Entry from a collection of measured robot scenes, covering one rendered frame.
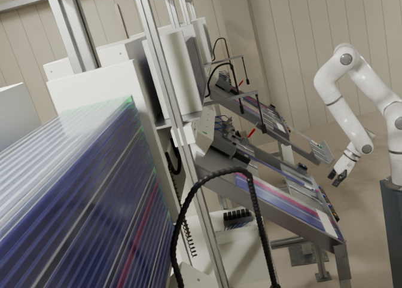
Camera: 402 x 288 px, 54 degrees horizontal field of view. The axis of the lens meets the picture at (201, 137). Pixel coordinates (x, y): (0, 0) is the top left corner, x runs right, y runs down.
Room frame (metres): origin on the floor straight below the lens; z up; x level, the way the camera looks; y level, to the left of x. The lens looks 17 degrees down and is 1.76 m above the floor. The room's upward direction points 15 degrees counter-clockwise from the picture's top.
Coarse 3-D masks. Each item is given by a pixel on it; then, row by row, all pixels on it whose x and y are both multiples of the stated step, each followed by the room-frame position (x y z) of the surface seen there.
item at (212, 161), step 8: (240, 144) 2.05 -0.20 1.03; (208, 152) 1.69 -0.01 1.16; (216, 152) 1.74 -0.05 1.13; (248, 152) 1.97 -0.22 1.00; (200, 160) 1.56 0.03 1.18; (208, 160) 1.60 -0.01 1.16; (216, 160) 1.64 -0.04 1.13; (224, 160) 1.69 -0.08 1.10; (208, 168) 1.51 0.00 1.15; (216, 168) 1.55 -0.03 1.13; (248, 168) 1.73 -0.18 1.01; (256, 168) 1.78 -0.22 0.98; (224, 176) 1.51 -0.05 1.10; (232, 176) 1.55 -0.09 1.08; (256, 176) 1.68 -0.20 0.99
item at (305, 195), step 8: (288, 168) 2.04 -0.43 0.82; (296, 176) 1.98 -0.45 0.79; (304, 176) 2.05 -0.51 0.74; (288, 184) 1.79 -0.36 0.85; (296, 184) 1.85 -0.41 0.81; (312, 184) 1.96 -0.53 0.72; (296, 192) 1.73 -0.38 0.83; (304, 192) 1.78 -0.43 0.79; (312, 192) 1.85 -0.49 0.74; (304, 200) 1.68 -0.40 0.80; (312, 200) 1.73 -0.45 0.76; (320, 200) 1.77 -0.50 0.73; (320, 208) 1.68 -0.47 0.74
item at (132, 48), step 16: (96, 48) 1.86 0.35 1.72; (112, 48) 1.47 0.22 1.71; (128, 48) 1.50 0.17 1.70; (48, 64) 1.50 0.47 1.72; (64, 64) 1.50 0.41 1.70; (112, 64) 1.47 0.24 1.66; (144, 64) 1.68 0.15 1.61; (48, 80) 1.51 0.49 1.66; (144, 80) 1.60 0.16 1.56; (176, 160) 1.76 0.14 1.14; (176, 176) 1.66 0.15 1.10
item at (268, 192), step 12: (240, 180) 1.52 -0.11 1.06; (264, 192) 1.51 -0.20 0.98; (276, 192) 1.58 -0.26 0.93; (276, 204) 1.45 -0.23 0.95; (288, 204) 1.51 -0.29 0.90; (300, 204) 1.58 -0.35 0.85; (300, 216) 1.45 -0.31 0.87; (312, 216) 1.51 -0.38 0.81; (324, 216) 1.57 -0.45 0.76; (324, 228) 1.44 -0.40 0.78
